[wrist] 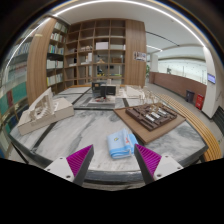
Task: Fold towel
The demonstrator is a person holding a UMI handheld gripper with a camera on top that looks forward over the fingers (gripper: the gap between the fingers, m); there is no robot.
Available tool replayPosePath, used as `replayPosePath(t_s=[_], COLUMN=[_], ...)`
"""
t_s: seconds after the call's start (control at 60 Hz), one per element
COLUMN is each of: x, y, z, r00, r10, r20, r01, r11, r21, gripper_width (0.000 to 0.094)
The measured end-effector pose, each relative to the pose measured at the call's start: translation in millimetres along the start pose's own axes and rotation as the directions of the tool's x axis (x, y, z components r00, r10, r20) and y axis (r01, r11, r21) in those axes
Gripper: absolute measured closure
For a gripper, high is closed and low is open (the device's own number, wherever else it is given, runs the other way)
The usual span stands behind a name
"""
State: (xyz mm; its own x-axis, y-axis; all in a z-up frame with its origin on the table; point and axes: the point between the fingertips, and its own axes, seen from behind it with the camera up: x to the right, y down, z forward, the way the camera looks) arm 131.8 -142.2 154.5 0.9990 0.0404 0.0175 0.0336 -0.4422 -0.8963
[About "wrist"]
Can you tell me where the red bin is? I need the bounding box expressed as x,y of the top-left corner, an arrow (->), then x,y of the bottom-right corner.
195,93 -> 205,111

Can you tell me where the wall poster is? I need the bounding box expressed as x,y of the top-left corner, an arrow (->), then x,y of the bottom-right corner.
133,50 -> 148,63

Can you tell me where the wooden cube shelf unit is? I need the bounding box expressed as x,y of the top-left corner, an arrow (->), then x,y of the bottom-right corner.
64,18 -> 128,88

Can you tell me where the dark bookshelf with books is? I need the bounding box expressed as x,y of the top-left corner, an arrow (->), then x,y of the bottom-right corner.
45,20 -> 69,94

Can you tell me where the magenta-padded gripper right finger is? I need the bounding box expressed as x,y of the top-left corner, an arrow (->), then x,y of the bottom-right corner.
133,143 -> 185,186

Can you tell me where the black architectural model grey base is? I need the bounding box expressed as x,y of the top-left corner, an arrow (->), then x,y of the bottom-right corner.
79,80 -> 118,109

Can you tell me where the wall screen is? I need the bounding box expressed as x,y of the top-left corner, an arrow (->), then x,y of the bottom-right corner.
207,73 -> 217,85

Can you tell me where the glass-fronted bookcase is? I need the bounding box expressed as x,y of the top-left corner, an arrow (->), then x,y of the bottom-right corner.
0,41 -> 34,119

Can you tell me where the dark grey bin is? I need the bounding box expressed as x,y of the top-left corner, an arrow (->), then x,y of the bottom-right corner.
185,89 -> 196,104

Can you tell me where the white architectural model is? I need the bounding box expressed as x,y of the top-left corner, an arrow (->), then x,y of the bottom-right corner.
17,87 -> 75,136

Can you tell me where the curved wooden slatted bench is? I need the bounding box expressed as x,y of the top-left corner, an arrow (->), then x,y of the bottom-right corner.
156,93 -> 223,163

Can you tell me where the light blue printed towel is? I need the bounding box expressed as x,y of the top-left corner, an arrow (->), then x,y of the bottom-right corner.
106,128 -> 139,160

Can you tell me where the small white building model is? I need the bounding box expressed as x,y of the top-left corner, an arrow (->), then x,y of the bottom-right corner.
125,84 -> 145,99

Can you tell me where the brown architectural model on board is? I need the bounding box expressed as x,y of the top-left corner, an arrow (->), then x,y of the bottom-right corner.
113,101 -> 187,145

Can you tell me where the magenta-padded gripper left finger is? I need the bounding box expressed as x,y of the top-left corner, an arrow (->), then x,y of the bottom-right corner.
43,143 -> 95,187

